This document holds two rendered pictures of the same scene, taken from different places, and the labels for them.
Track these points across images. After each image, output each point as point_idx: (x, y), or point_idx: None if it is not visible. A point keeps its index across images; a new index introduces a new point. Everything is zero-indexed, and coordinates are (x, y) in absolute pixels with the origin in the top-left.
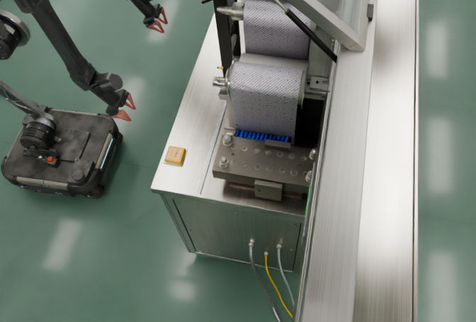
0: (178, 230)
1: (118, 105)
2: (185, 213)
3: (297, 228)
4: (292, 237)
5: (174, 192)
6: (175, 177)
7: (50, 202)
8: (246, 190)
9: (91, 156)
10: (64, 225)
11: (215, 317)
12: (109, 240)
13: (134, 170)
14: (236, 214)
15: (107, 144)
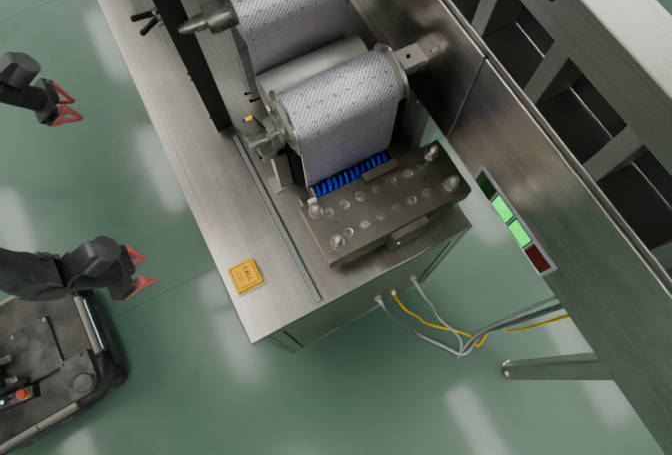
0: (285, 347)
1: (129, 277)
2: (298, 329)
3: (442, 248)
4: (431, 259)
5: (288, 324)
6: (271, 303)
7: (62, 436)
8: (371, 251)
9: (75, 343)
10: (107, 447)
11: (371, 392)
12: (183, 415)
13: (140, 312)
14: (369, 286)
15: (84, 312)
